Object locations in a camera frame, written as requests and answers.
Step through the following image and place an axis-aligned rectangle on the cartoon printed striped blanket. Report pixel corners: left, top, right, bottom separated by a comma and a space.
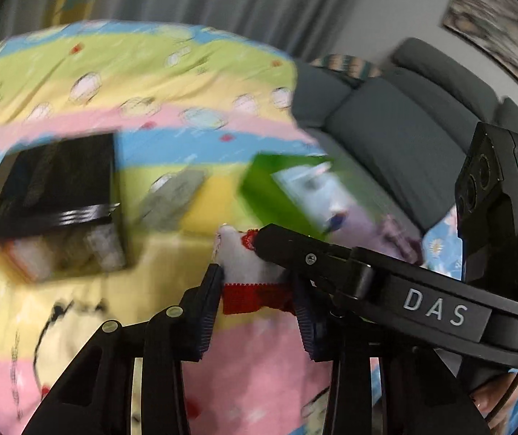
0, 19, 391, 435

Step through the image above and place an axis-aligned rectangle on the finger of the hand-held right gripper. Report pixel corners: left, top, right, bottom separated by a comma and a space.
254, 223, 373, 311

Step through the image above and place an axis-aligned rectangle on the white and red cloth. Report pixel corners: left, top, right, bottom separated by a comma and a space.
214, 224, 298, 317

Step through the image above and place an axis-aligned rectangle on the black gift box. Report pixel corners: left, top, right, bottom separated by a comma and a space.
0, 132, 128, 282

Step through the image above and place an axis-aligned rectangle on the striped pillow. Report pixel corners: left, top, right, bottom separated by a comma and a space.
311, 53, 384, 83

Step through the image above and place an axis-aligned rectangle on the grey knit cloth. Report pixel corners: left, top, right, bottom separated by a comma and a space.
139, 170, 208, 232

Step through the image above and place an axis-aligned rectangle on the dark grey sofa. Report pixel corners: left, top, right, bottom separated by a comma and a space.
291, 37, 518, 236

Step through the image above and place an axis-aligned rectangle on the framed wall picture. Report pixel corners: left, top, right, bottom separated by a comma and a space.
442, 0, 518, 89

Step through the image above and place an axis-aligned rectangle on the purple mesh cloth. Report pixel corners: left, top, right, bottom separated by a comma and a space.
331, 204, 425, 266

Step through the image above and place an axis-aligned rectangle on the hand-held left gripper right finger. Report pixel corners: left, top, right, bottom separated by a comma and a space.
292, 278, 490, 435

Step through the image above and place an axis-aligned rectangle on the person's right hand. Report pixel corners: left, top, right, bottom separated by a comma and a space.
469, 369, 518, 431

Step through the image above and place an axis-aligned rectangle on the green box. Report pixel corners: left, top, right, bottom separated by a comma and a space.
238, 153, 346, 239

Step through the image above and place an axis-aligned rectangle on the blue floral cloth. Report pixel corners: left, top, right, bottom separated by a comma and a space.
372, 208, 518, 435

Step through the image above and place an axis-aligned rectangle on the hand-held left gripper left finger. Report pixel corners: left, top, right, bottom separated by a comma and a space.
22, 264, 226, 435

